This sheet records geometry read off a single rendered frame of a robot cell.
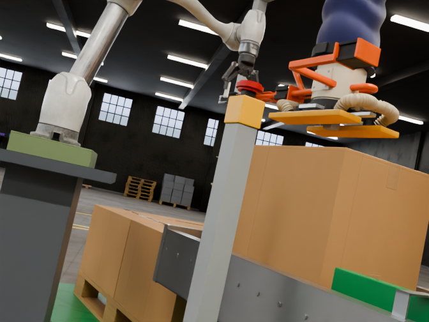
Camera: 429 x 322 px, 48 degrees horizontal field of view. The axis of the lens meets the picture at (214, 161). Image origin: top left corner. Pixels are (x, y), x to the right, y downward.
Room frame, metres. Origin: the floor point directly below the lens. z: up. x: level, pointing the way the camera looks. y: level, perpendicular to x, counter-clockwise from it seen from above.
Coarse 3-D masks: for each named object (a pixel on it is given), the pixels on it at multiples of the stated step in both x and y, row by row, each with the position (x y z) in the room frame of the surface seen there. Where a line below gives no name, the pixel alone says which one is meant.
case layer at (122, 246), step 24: (96, 216) 2.85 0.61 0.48; (120, 216) 2.54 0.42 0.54; (144, 216) 2.80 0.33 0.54; (96, 240) 2.77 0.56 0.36; (120, 240) 2.48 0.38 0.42; (144, 240) 2.24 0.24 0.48; (96, 264) 2.69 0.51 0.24; (120, 264) 2.42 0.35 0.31; (144, 264) 2.19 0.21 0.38; (120, 288) 2.36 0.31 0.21; (144, 288) 2.14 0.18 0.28; (144, 312) 2.10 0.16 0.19; (168, 312) 1.93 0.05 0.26
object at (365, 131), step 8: (368, 120) 1.61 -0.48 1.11; (312, 128) 1.77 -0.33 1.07; (320, 128) 1.73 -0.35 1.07; (344, 128) 1.64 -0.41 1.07; (352, 128) 1.61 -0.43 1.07; (360, 128) 1.58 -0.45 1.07; (368, 128) 1.55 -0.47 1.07; (376, 128) 1.52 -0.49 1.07; (384, 128) 1.52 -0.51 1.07; (328, 136) 1.81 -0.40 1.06; (336, 136) 1.77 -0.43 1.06; (344, 136) 1.74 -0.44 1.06; (352, 136) 1.70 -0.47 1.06; (360, 136) 1.67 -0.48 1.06; (368, 136) 1.64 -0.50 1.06; (376, 136) 1.61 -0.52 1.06; (384, 136) 1.58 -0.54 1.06; (392, 136) 1.55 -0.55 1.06
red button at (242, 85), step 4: (240, 80) 1.17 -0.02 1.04; (244, 80) 1.16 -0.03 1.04; (248, 80) 1.16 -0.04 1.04; (236, 84) 1.18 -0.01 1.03; (240, 84) 1.16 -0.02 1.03; (244, 84) 1.15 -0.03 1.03; (248, 84) 1.15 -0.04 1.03; (252, 84) 1.15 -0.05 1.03; (256, 84) 1.15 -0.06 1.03; (260, 84) 1.17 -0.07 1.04; (240, 88) 1.17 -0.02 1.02; (244, 88) 1.16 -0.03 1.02; (248, 88) 1.16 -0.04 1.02; (252, 88) 1.16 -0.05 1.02; (256, 88) 1.16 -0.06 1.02; (260, 88) 1.16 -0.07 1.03; (244, 92) 1.17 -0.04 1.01; (248, 92) 1.17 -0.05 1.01; (252, 92) 1.17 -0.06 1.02; (256, 92) 1.17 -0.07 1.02; (260, 92) 1.19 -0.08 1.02; (252, 96) 1.17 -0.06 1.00
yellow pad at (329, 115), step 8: (328, 104) 1.51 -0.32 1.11; (272, 112) 1.68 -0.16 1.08; (280, 112) 1.64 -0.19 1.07; (288, 112) 1.61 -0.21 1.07; (296, 112) 1.57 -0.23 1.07; (304, 112) 1.54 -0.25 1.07; (312, 112) 1.51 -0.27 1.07; (320, 112) 1.48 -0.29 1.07; (328, 112) 1.45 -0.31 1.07; (336, 112) 1.42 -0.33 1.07; (344, 112) 1.42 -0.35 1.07; (280, 120) 1.69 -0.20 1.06; (288, 120) 1.66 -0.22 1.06; (296, 120) 1.63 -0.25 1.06; (304, 120) 1.60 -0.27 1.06; (312, 120) 1.57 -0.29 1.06; (320, 120) 1.54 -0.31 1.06; (328, 120) 1.52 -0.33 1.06; (336, 120) 1.49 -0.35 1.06; (344, 120) 1.47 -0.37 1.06; (352, 120) 1.45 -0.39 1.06; (360, 120) 1.46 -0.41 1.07
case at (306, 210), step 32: (256, 160) 1.62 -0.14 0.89; (288, 160) 1.48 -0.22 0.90; (320, 160) 1.35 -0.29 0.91; (352, 160) 1.29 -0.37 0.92; (384, 160) 1.35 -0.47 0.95; (256, 192) 1.59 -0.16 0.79; (288, 192) 1.45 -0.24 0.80; (320, 192) 1.33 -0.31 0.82; (352, 192) 1.30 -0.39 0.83; (384, 192) 1.36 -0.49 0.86; (416, 192) 1.43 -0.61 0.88; (256, 224) 1.56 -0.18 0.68; (288, 224) 1.42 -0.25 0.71; (320, 224) 1.31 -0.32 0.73; (352, 224) 1.32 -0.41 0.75; (384, 224) 1.38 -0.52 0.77; (416, 224) 1.45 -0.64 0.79; (256, 256) 1.53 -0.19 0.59; (288, 256) 1.40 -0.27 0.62; (320, 256) 1.29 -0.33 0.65; (352, 256) 1.33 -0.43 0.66; (384, 256) 1.39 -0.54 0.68; (416, 256) 1.46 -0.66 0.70
